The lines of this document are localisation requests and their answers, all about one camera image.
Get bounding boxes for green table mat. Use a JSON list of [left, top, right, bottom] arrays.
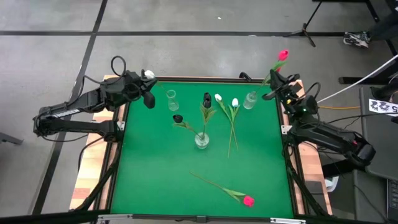
[[110, 80, 295, 218]]

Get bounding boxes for white floor object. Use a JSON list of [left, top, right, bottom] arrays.
[[325, 175, 340, 193]]

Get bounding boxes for yellow cable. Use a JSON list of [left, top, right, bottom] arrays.
[[317, 105, 361, 111]]

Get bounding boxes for white cable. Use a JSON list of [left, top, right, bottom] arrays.
[[309, 53, 398, 106]]

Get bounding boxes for black artificial tulip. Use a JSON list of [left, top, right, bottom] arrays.
[[200, 99, 217, 139], [200, 91, 215, 139], [172, 114, 203, 139]]

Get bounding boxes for person's shoe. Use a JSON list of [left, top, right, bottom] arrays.
[[343, 30, 373, 49]]

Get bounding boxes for clear glass bottle vase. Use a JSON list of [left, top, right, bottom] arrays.
[[243, 91, 258, 110]]

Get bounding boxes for silver metal bracket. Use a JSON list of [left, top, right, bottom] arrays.
[[269, 217, 307, 224], [97, 213, 134, 223]]

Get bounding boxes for black tripod stand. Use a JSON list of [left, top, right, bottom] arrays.
[[282, 0, 324, 48]]

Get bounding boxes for white number tag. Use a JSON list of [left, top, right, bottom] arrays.
[[368, 98, 398, 117]]

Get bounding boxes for clear round glass vase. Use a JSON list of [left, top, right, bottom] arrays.
[[194, 131, 210, 149]]

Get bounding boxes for clear glass flask vase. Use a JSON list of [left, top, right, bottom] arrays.
[[165, 89, 180, 112]]

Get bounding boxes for grey computer case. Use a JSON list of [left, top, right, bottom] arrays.
[[329, 169, 389, 223]]

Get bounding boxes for grey cabinet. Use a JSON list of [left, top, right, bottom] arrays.
[[359, 86, 398, 181]]

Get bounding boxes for grey chair foot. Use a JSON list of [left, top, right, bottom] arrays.
[[0, 132, 24, 146]]

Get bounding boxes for white artificial tulip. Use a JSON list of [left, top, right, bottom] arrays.
[[144, 70, 172, 94], [214, 93, 239, 151], [226, 98, 241, 159]]

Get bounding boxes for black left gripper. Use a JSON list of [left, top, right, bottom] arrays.
[[99, 72, 159, 110]]

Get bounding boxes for person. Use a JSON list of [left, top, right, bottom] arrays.
[[368, 11, 398, 41]]

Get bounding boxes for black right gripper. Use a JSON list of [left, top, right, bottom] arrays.
[[262, 70, 320, 121]]

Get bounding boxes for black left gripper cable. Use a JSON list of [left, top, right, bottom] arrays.
[[111, 55, 127, 78]]

